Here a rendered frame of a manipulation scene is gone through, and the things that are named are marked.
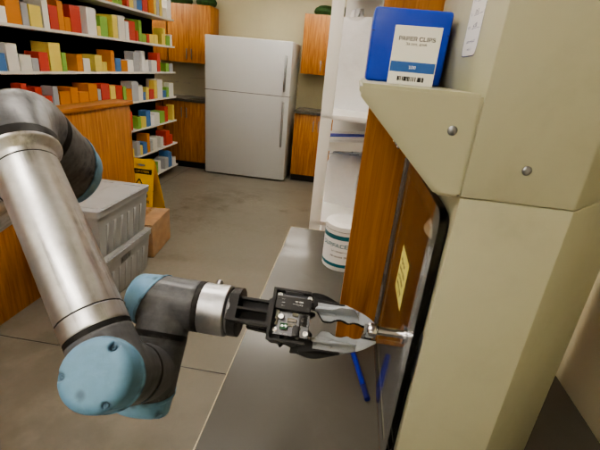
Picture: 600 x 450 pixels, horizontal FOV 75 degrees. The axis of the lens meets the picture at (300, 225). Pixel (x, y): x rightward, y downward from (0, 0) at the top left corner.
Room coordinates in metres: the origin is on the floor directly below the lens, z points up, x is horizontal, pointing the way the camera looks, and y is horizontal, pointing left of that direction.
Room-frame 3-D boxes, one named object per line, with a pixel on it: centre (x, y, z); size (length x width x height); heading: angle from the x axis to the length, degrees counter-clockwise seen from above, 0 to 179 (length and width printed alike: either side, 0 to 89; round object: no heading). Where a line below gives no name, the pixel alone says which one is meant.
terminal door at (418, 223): (0.54, -0.17, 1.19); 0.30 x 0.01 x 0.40; 174
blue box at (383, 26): (0.62, -0.13, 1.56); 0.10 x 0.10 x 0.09; 84
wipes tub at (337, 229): (1.14, -0.15, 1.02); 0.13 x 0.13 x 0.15
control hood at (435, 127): (0.55, -0.12, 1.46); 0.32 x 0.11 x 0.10; 174
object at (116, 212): (2.37, 1.32, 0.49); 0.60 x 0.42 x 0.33; 174
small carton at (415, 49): (0.50, -0.11, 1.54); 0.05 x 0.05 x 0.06; 78
